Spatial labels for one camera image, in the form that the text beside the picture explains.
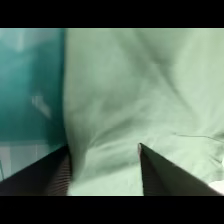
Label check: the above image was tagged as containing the pale green shirt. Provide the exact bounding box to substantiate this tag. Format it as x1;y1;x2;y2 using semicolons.
62;27;224;197

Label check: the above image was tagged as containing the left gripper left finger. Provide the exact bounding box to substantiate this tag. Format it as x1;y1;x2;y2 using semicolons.
0;143;73;197

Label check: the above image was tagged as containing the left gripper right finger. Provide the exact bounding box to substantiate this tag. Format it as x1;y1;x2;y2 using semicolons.
138;142;224;197

